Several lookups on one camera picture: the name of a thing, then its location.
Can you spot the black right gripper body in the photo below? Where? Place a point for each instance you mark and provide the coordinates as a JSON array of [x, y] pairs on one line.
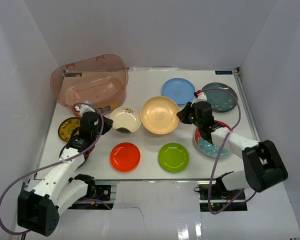
[[197, 122]]

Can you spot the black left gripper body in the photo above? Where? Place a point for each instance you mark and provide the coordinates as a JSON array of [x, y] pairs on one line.
[[104, 123]]

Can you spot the cream plate with black flowers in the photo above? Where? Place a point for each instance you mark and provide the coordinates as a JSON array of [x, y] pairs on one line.
[[125, 120]]

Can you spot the beige plastic plate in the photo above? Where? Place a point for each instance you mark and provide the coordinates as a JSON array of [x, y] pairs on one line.
[[159, 115]]

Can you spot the orange plastic plate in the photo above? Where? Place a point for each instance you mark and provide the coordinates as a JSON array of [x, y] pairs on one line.
[[125, 157]]

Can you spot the lime green plastic plate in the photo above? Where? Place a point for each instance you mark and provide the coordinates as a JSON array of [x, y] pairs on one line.
[[173, 157]]

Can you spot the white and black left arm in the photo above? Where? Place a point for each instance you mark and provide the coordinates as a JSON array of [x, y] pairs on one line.
[[39, 210]]

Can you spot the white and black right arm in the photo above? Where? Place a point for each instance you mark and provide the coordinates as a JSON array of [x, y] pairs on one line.
[[262, 164]]

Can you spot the pink translucent plastic bin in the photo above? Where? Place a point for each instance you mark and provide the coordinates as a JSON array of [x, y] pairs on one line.
[[101, 80]]

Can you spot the light blue plastic plate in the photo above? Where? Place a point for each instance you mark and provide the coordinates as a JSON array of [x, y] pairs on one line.
[[180, 90]]

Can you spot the yellow and black patterned plate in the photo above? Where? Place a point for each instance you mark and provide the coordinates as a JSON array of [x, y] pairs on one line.
[[67, 127]]

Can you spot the blue and white porcelain plate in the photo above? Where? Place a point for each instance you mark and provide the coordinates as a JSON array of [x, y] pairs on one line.
[[86, 155]]

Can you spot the dark teal ceramic plate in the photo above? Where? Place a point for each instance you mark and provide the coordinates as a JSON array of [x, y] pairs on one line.
[[221, 97]]

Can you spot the red plate with teal waves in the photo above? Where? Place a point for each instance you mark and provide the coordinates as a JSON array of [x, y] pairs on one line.
[[210, 149]]

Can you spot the small blue label sticker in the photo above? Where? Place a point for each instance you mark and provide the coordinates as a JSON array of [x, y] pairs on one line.
[[223, 72]]

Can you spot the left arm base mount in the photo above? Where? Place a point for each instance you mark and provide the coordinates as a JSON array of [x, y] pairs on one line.
[[103, 199]]

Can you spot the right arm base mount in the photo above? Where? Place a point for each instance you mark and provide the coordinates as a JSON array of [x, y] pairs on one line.
[[219, 200]]

